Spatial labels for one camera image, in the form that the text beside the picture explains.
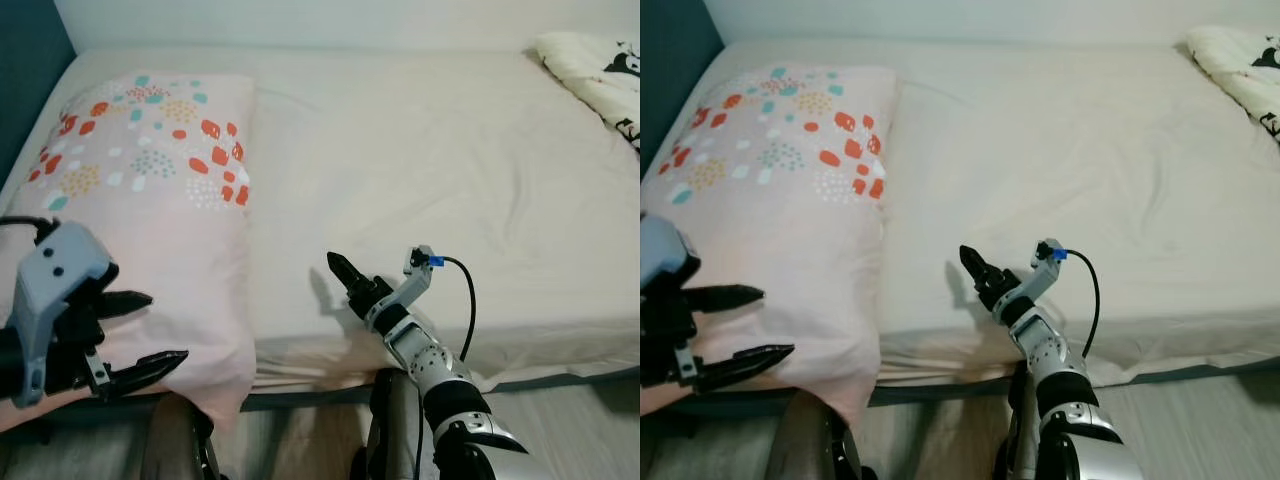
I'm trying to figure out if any cream cartoon print duvet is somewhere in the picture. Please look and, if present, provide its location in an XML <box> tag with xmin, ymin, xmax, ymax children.
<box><xmin>1185</xmin><ymin>25</ymin><xmax>1280</xmax><ymax>151</ymax></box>
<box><xmin>528</xmin><ymin>32</ymin><xmax>641</xmax><ymax>151</ymax></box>

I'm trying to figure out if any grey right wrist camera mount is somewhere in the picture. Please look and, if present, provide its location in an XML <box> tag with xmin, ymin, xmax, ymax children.
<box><xmin>995</xmin><ymin>238</ymin><xmax>1069</xmax><ymax>326</ymax></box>
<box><xmin>365</xmin><ymin>245</ymin><xmax>438</xmax><ymax>336</ymax></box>

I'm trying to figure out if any cream sheeted bed mattress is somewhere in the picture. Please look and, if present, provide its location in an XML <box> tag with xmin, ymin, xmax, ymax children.
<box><xmin>0</xmin><ymin>45</ymin><xmax>641</xmax><ymax>396</ymax></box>
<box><xmin>640</xmin><ymin>40</ymin><xmax>1280</xmax><ymax>389</ymax></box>

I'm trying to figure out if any pink pillow with coloured dots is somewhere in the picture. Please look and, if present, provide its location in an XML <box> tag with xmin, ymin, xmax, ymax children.
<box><xmin>640</xmin><ymin>65</ymin><xmax>901</xmax><ymax>431</ymax></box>
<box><xmin>0</xmin><ymin>72</ymin><xmax>258</xmax><ymax>433</ymax></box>

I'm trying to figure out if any teal upholstered headboard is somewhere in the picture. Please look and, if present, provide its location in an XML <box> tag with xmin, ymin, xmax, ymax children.
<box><xmin>640</xmin><ymin>0</ymin><xmax>726</xmax><ymax>176</ymax></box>
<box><xmin>0</xmin><ymin>0</ymin><xmax>78</xmax><ymax>191</ymax></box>

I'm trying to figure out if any grey right robot leg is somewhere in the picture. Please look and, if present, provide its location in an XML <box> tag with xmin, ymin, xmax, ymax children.
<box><xmin>990</xmin><ymin>360</ymin><xmax>1051</xmax><ymax>480</ymax></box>
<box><xmin>350</xmin><ymin>368</ymin><xmax>441</xmax><ymax>480</ymax></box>

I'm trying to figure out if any grey left robot leg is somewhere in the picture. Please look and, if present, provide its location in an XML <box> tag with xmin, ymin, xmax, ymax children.
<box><xmin>765</xmin><ymin>390</ymin><xmax>861</xmax><ymax>480</ymax></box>
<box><xmin>140</xmin><ymin>393</ymin><xmax>226</xmax><ymax>480</ymax></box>

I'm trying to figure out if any grey robot leg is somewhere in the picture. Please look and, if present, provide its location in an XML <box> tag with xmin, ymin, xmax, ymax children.
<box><xmin>990</xmin><ymin>360</ymin><xmax>1051</xmax><ymax>480</ymax></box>
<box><xmin>140</xmin><ymin>393</ymin><xmax>226</xmax><ymax>480</ymax></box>
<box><xmin>765</xmin><ymin>390</ymin><xmax>861</xmax><ymax>480</ymax></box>
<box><xmin>350</xmin><ymin>368</ymin><xmax>441</xmax><ymax>480</ymax></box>

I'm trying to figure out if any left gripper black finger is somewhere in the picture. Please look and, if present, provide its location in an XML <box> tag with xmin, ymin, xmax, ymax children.
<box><xmin>100</xmin><ymin>290</ymin><xmax>154</xmax><ymax>321</ymax></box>
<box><xmin>698</xmin><ymin>345</ymin><xmax>796</xmax><ymax>393</ymax></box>
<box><xmin>100</xmin><ymin>350</ymin><xmax>189</xmax><ymax>401</ymax></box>
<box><xmin>700</xmin><ymin>285</ymin><xmax>766</xmax><ymax>311</ymax></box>

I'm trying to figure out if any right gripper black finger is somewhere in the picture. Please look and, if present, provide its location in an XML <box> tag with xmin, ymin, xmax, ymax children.
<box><xmin>330</xmin><ymin>252</ymin><xmax>374</xmax><ymax>293</ymax></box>
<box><xmin>963</xmin><ymin>245</ymin><xmax>1005</xmax><ymax>285</ymax></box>
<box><xmin>327</xmin><ymin>252</ymin><xmax>361</xmax><ymax>299</ymax></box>
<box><xmin>960</xmin><ymin>245</ymin><xmax>993</xmax><ymax>291</ymax></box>

